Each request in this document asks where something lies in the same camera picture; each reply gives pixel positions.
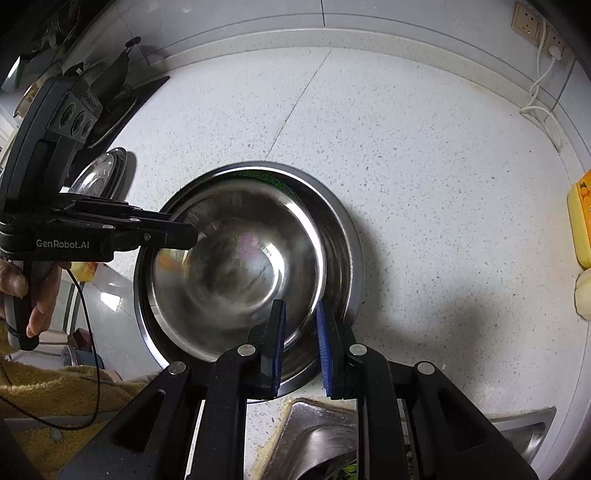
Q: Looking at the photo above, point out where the person's left forearm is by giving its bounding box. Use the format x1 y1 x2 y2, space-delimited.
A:
0 350 160 480

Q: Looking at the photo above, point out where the white power cable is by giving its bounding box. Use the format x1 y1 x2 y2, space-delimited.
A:
520 46 568 154

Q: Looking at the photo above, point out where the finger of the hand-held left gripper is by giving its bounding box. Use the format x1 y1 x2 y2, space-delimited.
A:
59 194 172 223
111 220 200 263

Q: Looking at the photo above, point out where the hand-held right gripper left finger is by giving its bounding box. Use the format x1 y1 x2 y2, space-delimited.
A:
58 298 287 480

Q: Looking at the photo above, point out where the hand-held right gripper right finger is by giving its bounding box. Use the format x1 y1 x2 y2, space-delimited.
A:
316 299 541 480

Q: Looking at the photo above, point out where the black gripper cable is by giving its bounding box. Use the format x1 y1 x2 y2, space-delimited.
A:
0 264 102 433

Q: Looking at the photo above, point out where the beige wall socket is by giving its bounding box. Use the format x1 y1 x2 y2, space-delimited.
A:
542 27 574 64
510 1 546 36

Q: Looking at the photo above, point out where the person's left hand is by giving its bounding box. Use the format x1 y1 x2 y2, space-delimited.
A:
0 258 74 339

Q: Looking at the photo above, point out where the yellow plastic container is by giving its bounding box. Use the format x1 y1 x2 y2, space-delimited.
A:
566 169 591 271

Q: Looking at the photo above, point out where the large stainless steel bowl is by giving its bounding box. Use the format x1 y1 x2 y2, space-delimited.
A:
133 161 365 404

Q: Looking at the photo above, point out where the pale round object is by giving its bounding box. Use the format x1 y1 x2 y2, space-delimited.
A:
573 268 591 320

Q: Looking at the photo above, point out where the black cooktop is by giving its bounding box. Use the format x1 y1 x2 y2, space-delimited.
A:
84 75 172 149

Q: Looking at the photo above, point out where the stainless steel sink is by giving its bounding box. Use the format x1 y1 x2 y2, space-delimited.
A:
257 397 558 480

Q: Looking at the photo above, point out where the labelled stainless steel plate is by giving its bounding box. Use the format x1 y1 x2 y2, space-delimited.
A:
69 148 123 195

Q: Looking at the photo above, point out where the small stainless steel bowl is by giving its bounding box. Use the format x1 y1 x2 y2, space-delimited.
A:
149 178 327 364

